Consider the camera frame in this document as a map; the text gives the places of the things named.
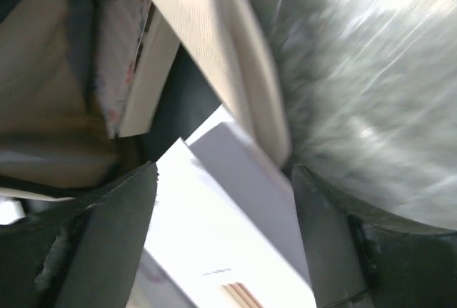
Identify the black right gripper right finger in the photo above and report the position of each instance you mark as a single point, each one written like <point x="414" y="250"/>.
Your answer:
<point x="353" y="263"/>

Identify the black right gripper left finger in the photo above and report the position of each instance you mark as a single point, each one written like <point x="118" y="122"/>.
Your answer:
<point x="83" y="252"/>

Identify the beige canvas backpack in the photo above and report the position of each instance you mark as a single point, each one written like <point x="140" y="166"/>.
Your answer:
<point x="54" y="141"/>

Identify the coffee cover book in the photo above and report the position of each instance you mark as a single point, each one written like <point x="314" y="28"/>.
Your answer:
<point x="224" y="230"/>

